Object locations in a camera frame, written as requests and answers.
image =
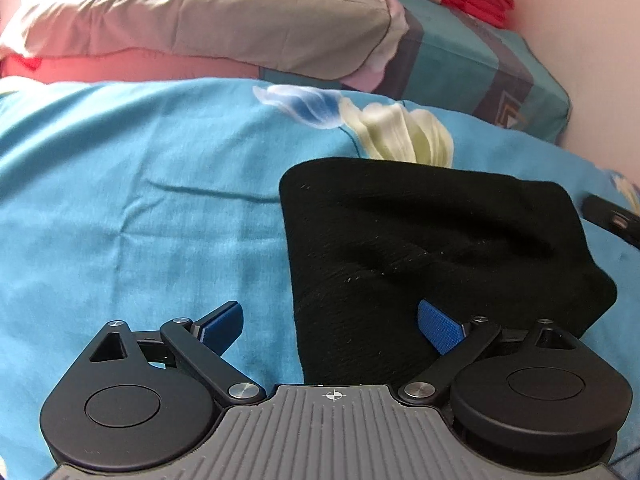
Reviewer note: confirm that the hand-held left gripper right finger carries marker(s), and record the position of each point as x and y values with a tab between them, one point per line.
440	327

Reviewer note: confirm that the pink pillow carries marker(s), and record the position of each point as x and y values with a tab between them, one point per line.
125	67

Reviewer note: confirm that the beige pillow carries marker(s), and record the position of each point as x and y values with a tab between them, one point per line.
200	10

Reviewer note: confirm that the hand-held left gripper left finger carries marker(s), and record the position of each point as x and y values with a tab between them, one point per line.
222	327

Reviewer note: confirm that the black knit pants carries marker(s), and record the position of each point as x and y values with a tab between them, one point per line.
415	260

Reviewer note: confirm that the teal plaid pillow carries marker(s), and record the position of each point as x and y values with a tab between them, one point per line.
470	70

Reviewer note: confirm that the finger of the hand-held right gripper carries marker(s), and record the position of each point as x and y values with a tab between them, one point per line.
612	217

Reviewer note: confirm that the blue floral bedsheet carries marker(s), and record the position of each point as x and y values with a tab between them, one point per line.
140	200

